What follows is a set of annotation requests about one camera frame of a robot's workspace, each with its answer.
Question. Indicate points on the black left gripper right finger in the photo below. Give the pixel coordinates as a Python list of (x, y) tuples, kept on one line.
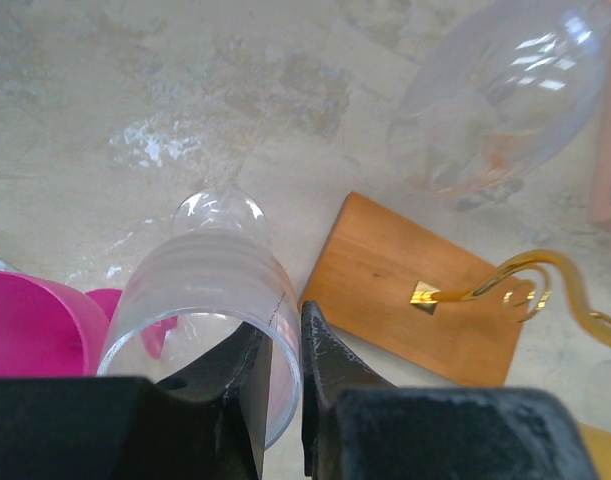
[(357, 425)]

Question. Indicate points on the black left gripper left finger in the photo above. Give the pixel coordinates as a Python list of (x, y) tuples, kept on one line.
[(206, 421)]

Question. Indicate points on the yellow plastic goblet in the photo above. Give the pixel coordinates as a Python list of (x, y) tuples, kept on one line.
[(598, 443)]

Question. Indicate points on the clear wine glass front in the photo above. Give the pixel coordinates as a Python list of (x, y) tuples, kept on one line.
[(502, 93)]

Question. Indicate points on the gold wine glass rack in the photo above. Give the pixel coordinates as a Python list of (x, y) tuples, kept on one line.
[(414, 294)]

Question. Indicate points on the pink plastic goblet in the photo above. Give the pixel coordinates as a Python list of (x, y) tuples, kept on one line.
[(49, 329)]

